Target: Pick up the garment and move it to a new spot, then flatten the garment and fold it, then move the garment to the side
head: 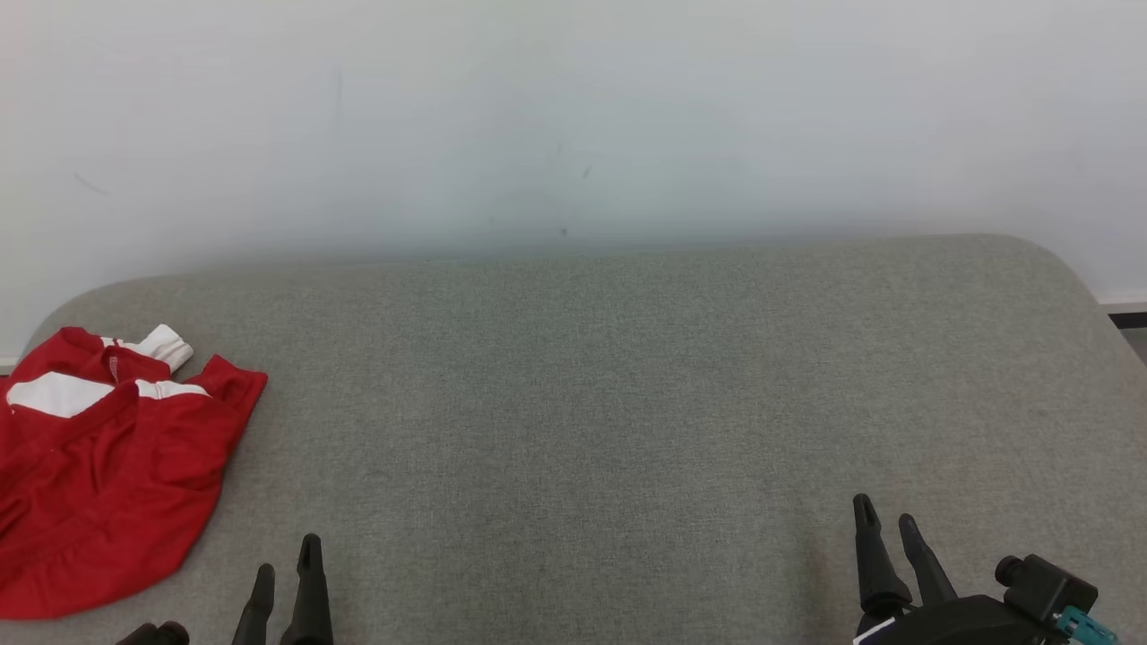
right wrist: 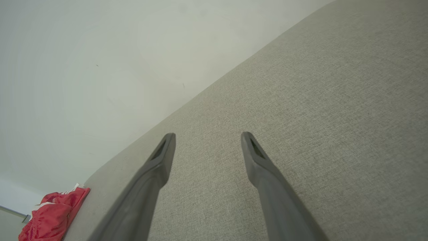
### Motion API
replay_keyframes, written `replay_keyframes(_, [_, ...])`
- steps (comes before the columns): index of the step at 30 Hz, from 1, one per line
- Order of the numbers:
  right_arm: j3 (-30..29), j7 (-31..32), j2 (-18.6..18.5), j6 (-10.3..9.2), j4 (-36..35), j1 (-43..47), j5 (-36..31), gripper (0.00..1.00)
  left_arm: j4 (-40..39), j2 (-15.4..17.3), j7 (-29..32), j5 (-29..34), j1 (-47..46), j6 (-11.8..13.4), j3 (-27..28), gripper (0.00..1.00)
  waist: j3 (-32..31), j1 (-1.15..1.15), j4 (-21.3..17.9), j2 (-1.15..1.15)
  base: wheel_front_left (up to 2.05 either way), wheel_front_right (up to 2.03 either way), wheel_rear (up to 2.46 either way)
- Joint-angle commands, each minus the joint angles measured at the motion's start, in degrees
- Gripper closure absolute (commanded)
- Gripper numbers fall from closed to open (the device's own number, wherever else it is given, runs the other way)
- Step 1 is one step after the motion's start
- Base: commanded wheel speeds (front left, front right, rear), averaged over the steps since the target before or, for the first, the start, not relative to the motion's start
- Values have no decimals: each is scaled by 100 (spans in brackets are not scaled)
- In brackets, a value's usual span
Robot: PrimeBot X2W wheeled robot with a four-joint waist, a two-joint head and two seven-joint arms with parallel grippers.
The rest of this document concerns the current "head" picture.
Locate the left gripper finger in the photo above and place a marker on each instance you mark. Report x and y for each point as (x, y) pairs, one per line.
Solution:
(258, 609)
(310, 600)

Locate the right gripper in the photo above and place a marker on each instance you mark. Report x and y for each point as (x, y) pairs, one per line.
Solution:
(959, 627)

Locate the red shorts with white waistband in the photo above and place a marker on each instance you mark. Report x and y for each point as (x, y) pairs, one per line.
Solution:
(107, 502)

